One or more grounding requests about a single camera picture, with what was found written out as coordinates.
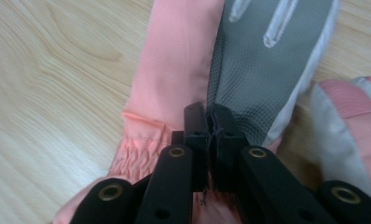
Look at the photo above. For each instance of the pink ski glove grey palm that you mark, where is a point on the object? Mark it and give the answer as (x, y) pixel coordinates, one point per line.
(177, 62)

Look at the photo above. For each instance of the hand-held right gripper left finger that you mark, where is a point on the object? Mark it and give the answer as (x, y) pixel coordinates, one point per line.
(199, 146)

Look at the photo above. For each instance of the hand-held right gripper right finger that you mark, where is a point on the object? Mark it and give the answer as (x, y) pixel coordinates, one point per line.
(225, 146)

